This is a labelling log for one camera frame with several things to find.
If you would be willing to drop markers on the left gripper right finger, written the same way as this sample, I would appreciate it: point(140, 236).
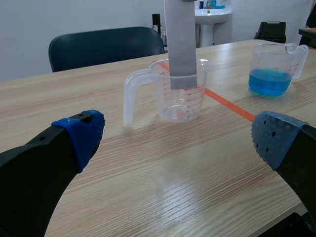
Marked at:
point(293, 150)

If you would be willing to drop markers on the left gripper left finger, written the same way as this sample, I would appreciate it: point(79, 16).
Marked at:
point(37, 168)

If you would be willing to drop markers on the white wash basin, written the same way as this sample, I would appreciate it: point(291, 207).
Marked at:
point(212, 17)

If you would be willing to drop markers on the empty clear plastic beaker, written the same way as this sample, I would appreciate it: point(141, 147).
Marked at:
point(172, 93)

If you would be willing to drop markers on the dark blue chair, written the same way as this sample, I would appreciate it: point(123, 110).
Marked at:
point(106, 47)

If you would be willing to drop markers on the clear beaker with blue liquid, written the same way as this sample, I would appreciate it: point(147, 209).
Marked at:
point(274, 74)

